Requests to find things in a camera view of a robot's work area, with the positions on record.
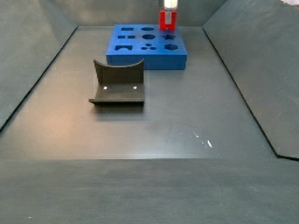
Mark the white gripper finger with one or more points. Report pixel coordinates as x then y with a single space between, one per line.
170 4

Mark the red square-circle peg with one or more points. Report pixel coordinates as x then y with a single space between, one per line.
167 20

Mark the blue shape-sorter block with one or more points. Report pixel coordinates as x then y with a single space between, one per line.
143 42

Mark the black curved holder stand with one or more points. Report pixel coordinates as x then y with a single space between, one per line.
121 83

